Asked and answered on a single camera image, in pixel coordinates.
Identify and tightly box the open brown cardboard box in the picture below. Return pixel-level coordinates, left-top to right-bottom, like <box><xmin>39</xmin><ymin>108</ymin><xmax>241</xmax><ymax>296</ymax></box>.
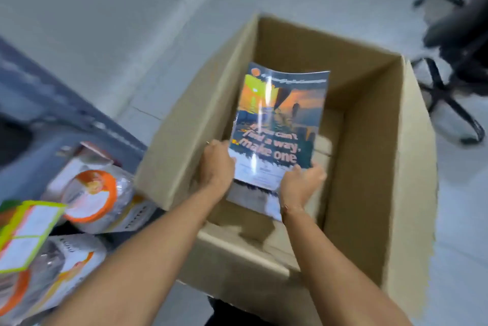
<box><xmin>134</xmin><ymin>13</ymin><xmax>439</xmax><ymax>326</ymax></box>

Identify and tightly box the white and orange product pack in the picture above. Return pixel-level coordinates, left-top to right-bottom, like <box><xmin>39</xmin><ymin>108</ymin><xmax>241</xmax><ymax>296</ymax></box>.
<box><xmin>0</xmin><ymin>233</ymin><xmax>109</xmax><ymax>326</ymax></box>

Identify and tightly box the person's right hand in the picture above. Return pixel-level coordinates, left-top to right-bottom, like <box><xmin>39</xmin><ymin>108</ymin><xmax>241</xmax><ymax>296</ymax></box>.
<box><xmin>279</xmin><ymin>164</ymin><xmax>328</xmax><ymax>214</ymax></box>

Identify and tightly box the clear pack with orange ring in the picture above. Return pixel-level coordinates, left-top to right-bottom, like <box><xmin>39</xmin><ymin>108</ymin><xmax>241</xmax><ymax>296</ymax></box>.
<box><xmin>42</xmin><ymin>141</ymin><xmax>161</xmax><ymax>235</ymax></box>

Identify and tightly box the green-edged white label card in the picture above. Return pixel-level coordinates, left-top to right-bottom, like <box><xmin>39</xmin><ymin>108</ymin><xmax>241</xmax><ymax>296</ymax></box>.
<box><xmin>0</xmin><ymin>200</ymin><xmax>68</xmax><ymax>275</ymax></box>

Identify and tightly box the person's left forearm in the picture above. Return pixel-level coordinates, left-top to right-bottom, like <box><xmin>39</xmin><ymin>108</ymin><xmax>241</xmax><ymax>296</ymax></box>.
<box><xmin>45</xmin><ymin>180</ymin><xmax>225</xmax><ymax>326</ymax></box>

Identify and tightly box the person's right forearm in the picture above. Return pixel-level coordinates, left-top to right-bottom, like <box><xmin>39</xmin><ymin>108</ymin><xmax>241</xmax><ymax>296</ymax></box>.
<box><xmin>281</xmin><ymin>204</ymin><xmax>413</xmax><ymax>326</ymax></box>

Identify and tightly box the person's left hand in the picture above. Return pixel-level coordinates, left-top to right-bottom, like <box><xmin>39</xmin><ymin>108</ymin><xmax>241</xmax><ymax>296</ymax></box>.
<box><xmin>197</xmin><ymin>139</ymin><xmax>236</xmax><ymax>198</ymax></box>

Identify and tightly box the glossy sunset poster booklet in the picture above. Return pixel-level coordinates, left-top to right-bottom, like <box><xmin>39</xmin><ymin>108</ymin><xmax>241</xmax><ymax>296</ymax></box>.
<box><xmin>226</xmin><ymin>62</ymin><xmax>331</xmax><ymax>223</ymax></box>

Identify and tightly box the black office chair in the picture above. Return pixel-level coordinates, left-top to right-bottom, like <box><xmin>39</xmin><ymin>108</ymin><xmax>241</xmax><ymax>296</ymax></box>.
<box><xmin>410</xmin><ymin>0</ymin><xmax>488</xmax><ymax>146</ymax></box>

